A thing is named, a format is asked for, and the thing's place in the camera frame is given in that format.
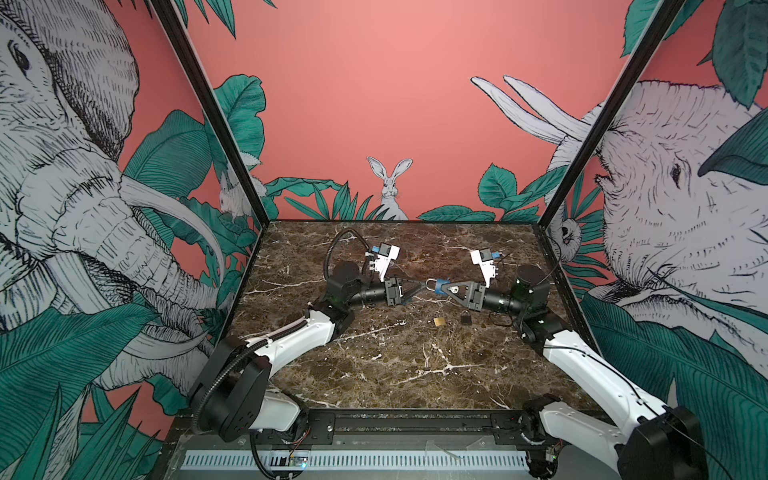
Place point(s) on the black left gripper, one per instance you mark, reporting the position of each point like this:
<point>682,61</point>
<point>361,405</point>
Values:
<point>415,284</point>

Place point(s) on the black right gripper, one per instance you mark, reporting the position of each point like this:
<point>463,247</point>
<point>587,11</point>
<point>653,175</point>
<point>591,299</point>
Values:
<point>460,300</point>

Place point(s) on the blue padlock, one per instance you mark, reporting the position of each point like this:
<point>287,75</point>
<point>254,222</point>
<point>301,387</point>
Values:
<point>437,286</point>

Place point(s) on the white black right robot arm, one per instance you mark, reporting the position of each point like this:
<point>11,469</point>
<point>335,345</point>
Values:
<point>644,437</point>

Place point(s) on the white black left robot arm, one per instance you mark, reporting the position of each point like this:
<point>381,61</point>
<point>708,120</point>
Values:
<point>231,396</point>

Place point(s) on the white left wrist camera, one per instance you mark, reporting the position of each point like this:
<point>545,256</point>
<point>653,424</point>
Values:
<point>380,257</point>

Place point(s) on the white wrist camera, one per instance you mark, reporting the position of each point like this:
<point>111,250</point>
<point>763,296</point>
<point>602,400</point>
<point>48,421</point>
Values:
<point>380,257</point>
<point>486,260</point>

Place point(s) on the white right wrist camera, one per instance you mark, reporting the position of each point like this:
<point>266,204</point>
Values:
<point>486,260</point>

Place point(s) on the black front mounting rail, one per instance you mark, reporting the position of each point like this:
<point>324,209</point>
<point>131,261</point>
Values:
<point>507,427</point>

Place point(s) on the white slotted cable duct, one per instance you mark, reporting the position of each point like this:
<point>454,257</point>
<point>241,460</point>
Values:
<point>356,460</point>

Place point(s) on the black right corner frame post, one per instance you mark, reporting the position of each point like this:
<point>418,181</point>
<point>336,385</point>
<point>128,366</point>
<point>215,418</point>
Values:
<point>660,21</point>

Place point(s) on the black corner frame post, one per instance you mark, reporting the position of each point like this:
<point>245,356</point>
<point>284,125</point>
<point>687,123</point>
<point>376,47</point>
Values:
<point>168,16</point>
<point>660,21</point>

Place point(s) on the black left corner frame post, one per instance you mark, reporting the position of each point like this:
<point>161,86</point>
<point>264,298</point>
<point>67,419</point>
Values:
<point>168,16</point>

